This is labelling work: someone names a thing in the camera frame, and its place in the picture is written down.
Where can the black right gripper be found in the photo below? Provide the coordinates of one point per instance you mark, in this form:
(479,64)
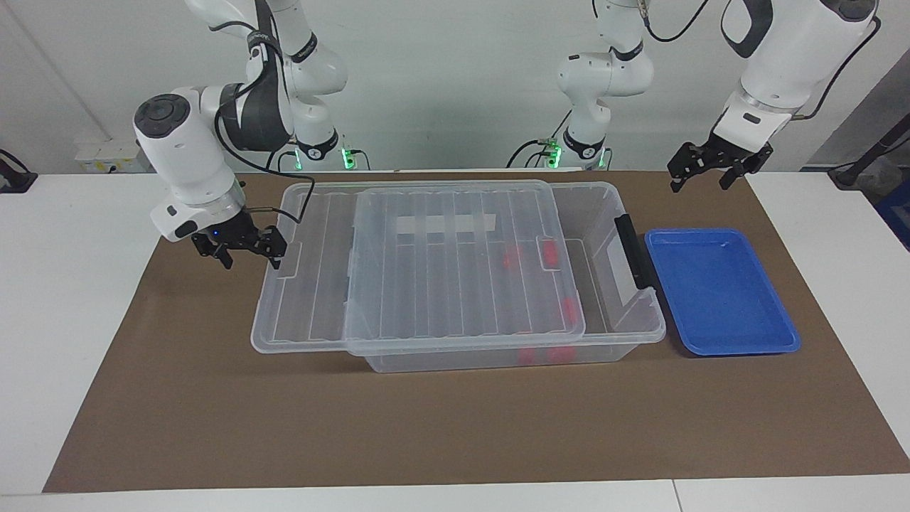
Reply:
(234,233)

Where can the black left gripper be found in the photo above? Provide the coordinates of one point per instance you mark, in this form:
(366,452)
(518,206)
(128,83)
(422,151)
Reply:
(736,153)

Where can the clear plastic box lid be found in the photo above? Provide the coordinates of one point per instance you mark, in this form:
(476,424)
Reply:
(313,284)

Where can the red plastic block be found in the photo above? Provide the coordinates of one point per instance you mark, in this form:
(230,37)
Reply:
(569,311)
(549,254)
(561,354)
(526,355)
(510,257)

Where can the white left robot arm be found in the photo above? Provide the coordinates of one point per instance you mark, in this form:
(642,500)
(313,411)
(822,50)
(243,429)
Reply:
(789,64)

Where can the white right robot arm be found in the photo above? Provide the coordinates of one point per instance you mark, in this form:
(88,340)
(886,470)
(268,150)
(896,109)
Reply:
(185,156)

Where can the blue plastic tray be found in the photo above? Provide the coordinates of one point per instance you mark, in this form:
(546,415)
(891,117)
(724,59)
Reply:
(718,291)

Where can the clear plastic storage box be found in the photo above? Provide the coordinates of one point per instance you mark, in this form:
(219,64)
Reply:
(618,313)

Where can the black stand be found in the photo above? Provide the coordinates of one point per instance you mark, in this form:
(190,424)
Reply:
(864,160)

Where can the white power strip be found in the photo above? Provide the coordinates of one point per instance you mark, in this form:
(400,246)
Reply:
(106,160)

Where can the brown table mat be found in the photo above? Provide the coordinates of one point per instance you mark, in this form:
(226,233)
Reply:
(249,412)

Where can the blue crate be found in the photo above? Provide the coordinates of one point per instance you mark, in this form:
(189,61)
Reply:
(897,213)

